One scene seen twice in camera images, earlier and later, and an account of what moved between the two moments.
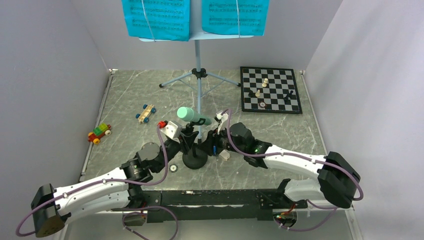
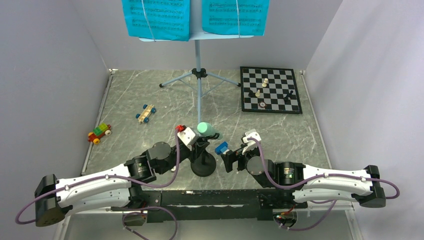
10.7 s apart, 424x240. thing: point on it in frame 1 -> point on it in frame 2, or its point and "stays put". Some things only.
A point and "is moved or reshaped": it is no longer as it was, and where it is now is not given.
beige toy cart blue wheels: (143, 116) stays put
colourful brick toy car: (102, 129) stays put
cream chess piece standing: (265, 84) stays put
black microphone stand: (195, 158) is moved or reshaped
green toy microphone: (188, 114) -> (206, 129)
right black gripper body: (222, 140) -> (242, 159)
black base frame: (214, 204) stays put
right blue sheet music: (220, 17) stays put
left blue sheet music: (169, 20) stays put
